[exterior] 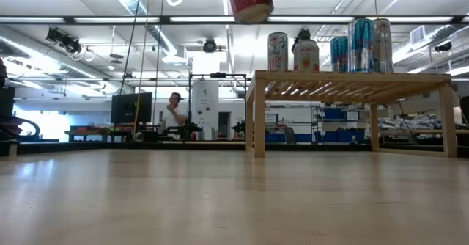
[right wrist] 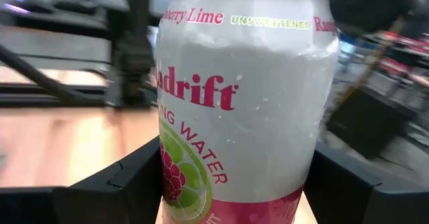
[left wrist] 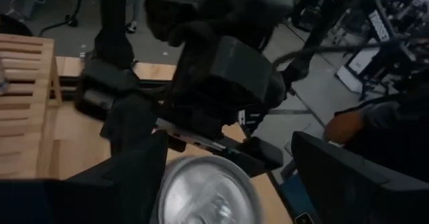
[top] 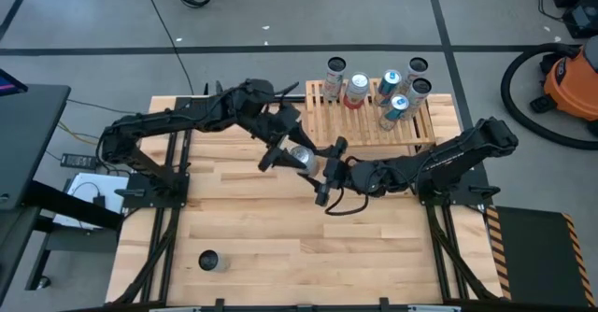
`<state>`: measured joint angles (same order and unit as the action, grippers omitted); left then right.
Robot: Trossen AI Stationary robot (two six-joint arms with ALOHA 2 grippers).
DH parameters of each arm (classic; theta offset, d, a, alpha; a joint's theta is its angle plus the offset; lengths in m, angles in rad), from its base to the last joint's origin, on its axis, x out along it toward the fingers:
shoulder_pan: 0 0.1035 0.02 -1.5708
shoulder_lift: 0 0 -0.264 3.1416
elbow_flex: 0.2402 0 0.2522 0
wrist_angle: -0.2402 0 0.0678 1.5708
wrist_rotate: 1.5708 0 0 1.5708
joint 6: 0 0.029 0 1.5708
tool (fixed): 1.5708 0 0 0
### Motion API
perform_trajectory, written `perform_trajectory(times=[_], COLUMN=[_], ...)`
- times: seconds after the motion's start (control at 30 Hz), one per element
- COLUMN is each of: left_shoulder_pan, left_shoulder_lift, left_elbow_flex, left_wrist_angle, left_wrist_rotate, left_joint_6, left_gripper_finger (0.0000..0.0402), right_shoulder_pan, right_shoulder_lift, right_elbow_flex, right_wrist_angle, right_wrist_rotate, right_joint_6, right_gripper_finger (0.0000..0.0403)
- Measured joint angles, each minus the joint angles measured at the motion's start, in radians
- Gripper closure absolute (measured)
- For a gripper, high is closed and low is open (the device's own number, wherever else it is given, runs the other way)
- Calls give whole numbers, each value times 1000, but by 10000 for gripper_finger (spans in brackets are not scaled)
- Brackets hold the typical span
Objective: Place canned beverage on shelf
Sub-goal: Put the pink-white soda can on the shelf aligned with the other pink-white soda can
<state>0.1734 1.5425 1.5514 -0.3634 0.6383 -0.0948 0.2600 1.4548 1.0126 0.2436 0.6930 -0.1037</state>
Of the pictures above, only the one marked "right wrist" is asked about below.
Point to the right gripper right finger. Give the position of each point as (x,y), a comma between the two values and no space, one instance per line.
(368,204)

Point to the black desk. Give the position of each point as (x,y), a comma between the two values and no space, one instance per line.
(50,17)

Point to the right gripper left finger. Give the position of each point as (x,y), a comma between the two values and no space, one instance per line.
(100,200)

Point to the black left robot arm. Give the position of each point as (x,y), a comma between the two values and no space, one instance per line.
(135,49)

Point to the black metal table frame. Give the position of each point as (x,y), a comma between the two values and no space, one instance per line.
(50,98)

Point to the pink Spindrift can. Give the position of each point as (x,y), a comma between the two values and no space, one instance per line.
(251,116)

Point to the black box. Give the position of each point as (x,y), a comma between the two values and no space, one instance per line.
(365,123)

